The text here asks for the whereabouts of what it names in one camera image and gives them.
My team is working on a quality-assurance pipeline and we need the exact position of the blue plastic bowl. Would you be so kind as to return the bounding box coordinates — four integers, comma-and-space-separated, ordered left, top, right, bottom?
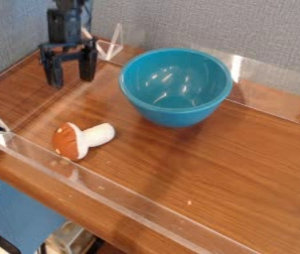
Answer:
119, 48, 234, 128

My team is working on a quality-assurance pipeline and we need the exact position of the black object at bottom left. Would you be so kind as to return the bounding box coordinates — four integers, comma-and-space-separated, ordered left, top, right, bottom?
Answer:
0, 236, 22, 254

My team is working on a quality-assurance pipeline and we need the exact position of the brown and white toy mushroom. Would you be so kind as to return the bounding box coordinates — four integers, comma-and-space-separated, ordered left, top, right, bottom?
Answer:
53, 122, 116, 161

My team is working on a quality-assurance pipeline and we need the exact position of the clear acrylic front barrier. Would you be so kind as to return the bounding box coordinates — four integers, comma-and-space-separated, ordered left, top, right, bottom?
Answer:
3, 132, 258, 254

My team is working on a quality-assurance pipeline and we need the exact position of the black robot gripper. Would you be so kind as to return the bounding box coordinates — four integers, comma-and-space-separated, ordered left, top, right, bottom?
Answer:
40, 0, 97, 88

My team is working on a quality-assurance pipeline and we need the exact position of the metal frame under table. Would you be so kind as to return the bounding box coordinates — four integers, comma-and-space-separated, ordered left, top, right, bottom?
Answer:
35, 221, 96, 254

